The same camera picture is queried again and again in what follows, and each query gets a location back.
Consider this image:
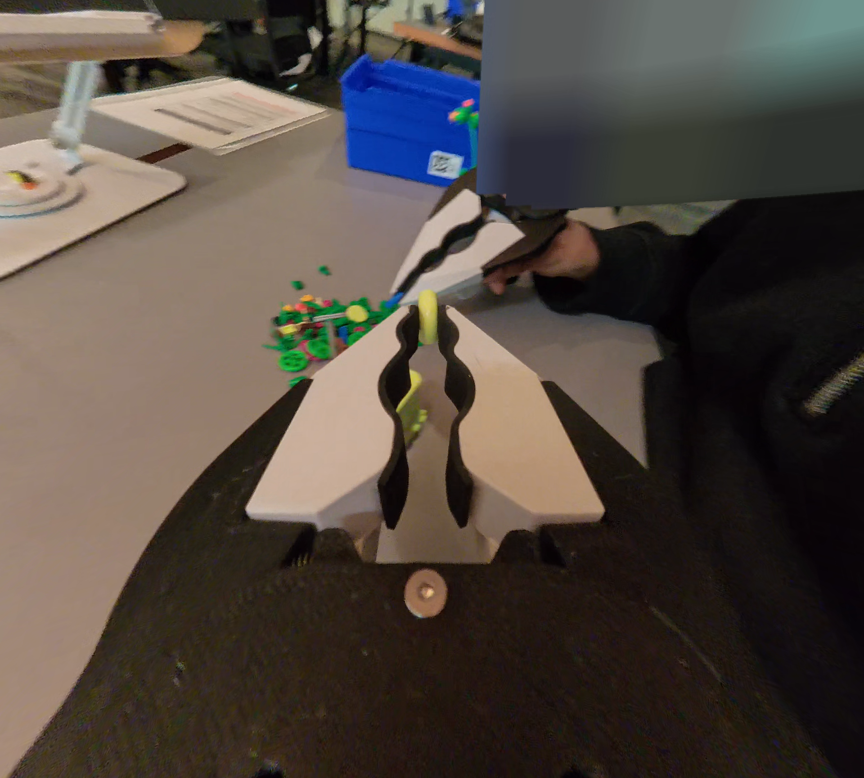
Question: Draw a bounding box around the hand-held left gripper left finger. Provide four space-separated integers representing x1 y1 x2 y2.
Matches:
245 309 414 549

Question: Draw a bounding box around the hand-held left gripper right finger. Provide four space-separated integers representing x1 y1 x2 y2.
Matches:
439 306 606 549

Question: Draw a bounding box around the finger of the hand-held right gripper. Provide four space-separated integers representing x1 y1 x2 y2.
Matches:
390 187 486 296
401 219 529 308

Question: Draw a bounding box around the lime toy brick pot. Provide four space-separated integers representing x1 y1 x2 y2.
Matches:
396 369 428 448

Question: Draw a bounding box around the person's right forearm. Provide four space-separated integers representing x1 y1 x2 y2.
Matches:
533 221 689 327

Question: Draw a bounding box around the person's right hand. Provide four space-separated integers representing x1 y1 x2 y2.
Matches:
485 220 602 296

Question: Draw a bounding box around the green toy plant stem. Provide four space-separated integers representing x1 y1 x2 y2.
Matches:
449 98 480 168

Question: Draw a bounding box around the blue plastic bin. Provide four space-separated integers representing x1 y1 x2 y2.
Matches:
339 54 482 188

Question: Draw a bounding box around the pile of small toy pieces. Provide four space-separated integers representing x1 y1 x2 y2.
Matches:
263 264 401 389

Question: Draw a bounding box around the person's black jacket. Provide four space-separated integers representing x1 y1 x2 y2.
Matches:
641 198 864 778

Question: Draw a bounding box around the white printed paper sheet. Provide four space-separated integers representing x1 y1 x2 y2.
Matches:
91 76 332 157

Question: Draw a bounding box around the white stand with bar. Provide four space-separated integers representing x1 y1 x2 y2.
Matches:
0 9 207 281

